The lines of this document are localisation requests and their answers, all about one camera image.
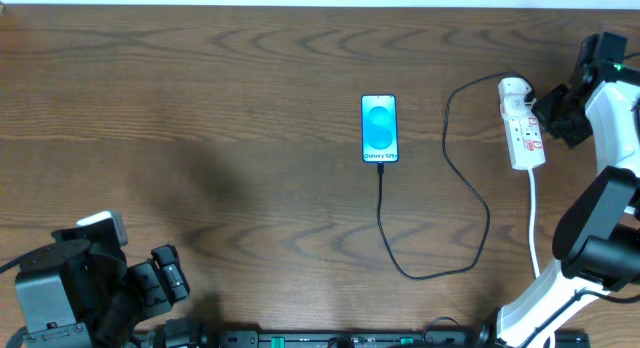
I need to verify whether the black USB charging cable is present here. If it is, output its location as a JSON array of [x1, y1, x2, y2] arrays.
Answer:
[[375, 70, 537, 282]]

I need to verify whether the blue Galaxy smartphone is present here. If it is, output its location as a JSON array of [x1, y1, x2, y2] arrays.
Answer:
[[360, 94, 399, 164]]

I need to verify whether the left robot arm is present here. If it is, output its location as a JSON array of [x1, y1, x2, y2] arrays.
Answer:
[[15, 227, 190, 348]]

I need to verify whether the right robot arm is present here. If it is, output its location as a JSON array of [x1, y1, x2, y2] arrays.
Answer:
[[476, 32, 639, 347]]

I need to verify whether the white power strip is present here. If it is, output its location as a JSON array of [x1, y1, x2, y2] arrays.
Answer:
[[498, 77, 546, 171]]

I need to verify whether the white power strip cord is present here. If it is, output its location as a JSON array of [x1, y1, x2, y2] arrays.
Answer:
[[527, 168, 542, 279]]

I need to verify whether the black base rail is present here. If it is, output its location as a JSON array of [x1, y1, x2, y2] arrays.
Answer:
[[134, 317, 591, 348]]

